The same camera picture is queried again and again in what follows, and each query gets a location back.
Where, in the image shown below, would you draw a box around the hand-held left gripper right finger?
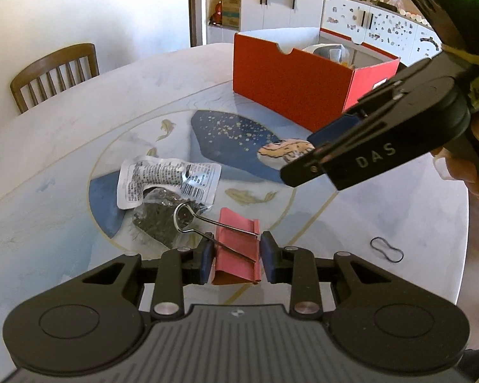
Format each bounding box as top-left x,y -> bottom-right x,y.
261,230 -> 384,320

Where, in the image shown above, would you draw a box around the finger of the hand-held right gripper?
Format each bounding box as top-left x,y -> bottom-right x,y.
307,58 -> 442,151
279,99 -> 424,187

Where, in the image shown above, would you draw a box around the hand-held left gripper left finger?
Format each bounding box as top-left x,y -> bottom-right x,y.
80,241 -> 216,320

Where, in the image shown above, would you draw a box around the red binder clip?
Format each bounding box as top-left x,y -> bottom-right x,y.
174,203 -> 261,287

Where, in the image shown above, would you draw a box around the red cardboard box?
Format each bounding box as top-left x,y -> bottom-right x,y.
232,27 -> 402,131

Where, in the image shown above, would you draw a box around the white marble patterned desktop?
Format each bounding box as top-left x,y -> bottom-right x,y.
0,42 -> 474,383

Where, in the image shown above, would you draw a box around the clear packet of dark tea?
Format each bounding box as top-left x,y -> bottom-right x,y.
117,158 -> 223,249

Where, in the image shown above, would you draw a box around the white green plastic bag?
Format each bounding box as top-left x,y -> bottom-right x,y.
302,42 -> 351,64

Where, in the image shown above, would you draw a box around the white cabinet with stickers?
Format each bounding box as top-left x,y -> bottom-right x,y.
321,0 -> 444,66

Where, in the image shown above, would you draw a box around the black rubber band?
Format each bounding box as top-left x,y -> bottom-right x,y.
369,237 -> 405,265

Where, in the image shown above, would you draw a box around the stacked cardboard boxes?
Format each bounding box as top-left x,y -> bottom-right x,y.
219,0 -> 241,26

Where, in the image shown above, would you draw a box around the wooden chair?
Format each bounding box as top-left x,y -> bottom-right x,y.
10,43 -> 100,114

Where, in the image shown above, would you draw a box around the white cabinet with black handles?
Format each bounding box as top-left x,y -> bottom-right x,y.
239,0 -> 326,33

